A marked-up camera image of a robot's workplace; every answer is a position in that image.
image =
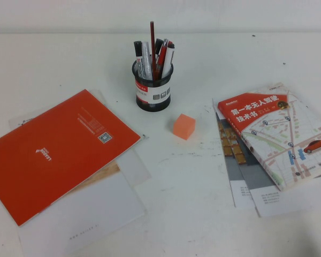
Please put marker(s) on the thin dark red pen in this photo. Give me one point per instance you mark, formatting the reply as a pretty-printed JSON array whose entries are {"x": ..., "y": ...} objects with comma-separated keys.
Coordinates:
[{"x": 152, "y": 40}]

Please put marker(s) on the black mesh pen holder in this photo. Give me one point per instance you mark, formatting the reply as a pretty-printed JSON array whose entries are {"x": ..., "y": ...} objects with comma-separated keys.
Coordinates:
[{"x": 152, "y": 103}]

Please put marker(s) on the red pen with silver clip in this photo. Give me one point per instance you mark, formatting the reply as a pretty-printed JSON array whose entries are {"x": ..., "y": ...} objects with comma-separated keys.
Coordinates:
[{"x": 162, "y": 54}]

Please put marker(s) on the black pen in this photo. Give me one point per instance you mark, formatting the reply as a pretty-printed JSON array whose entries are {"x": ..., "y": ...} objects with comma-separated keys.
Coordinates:
[{"x": 158, "y": 44}]

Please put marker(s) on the orange foam cube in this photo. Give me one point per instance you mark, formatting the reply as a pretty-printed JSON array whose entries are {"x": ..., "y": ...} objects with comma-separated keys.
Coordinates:
[{"x": 183, "y": 127}]

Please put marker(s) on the white marker with red cap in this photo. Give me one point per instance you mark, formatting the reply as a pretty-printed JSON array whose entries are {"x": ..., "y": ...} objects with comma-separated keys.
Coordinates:
[{"x": 170, "y": 54}]

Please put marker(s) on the grey marker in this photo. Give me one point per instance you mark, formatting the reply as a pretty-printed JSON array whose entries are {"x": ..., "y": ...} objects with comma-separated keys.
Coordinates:
[{"x": 145, "y": 53}]

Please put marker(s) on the white marker with black cap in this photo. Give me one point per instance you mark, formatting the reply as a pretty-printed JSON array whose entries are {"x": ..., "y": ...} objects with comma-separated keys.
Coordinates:
[{"x": 137, "y": 48}]

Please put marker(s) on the grey brochure with orange shelves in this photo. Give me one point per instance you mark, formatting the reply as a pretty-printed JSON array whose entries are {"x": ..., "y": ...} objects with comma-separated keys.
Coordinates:
[{"x": 238, "y": 192}]

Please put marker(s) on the white brochure with wood print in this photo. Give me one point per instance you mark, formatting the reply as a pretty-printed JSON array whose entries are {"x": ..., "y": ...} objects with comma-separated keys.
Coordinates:
[{"x": 96, "y": 208}]

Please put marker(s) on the orange Leador booklet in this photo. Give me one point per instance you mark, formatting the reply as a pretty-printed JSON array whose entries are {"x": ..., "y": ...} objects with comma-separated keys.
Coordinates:
[{"x": 56, "y": 155}]

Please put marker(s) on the map cover book red title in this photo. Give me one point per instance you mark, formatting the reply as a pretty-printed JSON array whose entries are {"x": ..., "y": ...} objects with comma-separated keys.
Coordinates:
[{"x": 283, "y": 134}]

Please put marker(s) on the white paper with logo print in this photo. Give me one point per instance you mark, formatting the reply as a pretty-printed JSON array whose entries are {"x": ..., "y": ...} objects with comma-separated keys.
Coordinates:
[{"x": 18, "y": 120}]

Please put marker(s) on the grey brochure with white footer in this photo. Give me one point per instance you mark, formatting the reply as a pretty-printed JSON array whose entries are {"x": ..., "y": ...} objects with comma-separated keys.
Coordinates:
[{"x": 283, "y": 203}]

